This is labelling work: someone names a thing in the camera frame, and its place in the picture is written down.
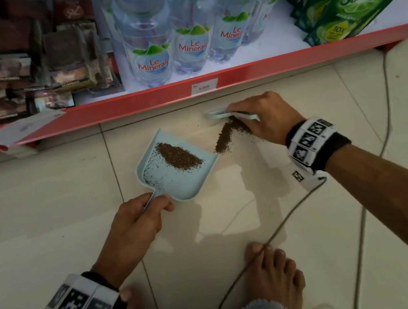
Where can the person's right hand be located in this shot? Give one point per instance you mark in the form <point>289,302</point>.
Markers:
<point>272,116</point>

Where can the person's left hand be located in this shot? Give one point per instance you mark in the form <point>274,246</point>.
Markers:
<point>128,236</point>

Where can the light blue small brush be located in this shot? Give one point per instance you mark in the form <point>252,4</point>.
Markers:
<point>220,113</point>

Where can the light blue plastic dustpan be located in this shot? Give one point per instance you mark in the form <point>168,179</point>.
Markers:
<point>182,185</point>

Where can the person's right forearm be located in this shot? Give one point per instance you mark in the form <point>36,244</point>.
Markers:
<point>401,204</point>

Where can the beige tiled floor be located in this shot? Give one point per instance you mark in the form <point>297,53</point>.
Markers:
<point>24,231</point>

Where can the person's right foot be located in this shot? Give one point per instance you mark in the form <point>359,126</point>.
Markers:
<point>275,281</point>

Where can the row of clear water bottles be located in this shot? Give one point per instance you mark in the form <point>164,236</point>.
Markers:
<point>185,26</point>

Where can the store shelf with red edge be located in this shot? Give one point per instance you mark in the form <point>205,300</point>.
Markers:
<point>120,106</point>

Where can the loose white paper label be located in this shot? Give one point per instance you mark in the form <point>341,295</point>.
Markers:
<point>18,130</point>

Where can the stack of small brown packets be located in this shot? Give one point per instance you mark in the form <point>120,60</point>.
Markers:
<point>34,64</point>

